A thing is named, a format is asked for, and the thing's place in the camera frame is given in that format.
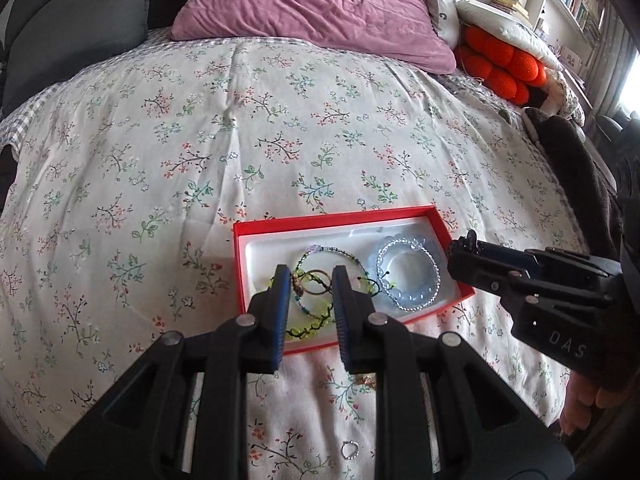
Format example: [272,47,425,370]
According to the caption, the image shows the clear crystal bead bracelet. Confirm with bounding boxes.
[374,237,443,312]

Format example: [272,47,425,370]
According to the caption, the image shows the green bead bracelet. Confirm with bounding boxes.
[269,264,382,340]

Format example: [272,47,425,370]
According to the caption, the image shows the multicolour seed bead bracelet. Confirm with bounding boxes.
[292,244,371,321]

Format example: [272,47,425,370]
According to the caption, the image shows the red jewelry box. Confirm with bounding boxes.
[233,205,474,354]

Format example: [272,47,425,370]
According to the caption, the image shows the person's right hand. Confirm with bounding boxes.
[560,372,637,436]

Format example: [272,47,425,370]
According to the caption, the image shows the dark brown blanket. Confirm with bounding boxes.
[521,107,623,260]

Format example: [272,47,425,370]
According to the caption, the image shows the orange knot cushion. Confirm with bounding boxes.
[454,25,548,106]

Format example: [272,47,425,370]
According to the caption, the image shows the white patterned cushion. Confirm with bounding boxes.
[425,0,563,70]

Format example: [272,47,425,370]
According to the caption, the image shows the white bookshelf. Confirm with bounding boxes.
[526,0,606,60]

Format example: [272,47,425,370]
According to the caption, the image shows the floral bed sheet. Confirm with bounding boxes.
[1,32,586,460]

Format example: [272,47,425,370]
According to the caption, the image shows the purple pillow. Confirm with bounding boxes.
[170,0,456,75]

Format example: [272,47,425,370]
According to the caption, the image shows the dark grey pillow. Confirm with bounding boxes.
[1,0,186,116]

